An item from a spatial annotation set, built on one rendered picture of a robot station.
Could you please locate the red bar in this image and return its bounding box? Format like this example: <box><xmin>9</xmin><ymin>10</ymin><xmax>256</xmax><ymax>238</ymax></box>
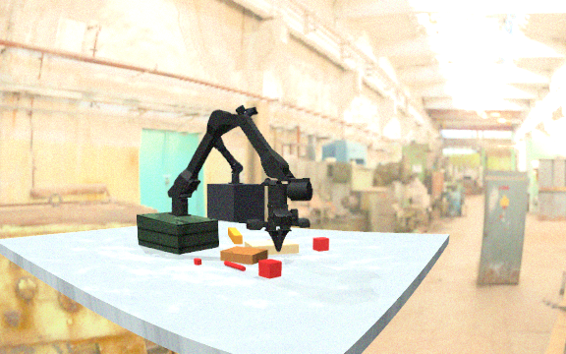
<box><xmin>224</xmin><ymin>261</ymin><xmax>246</xmax><ymax>271</ymax></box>

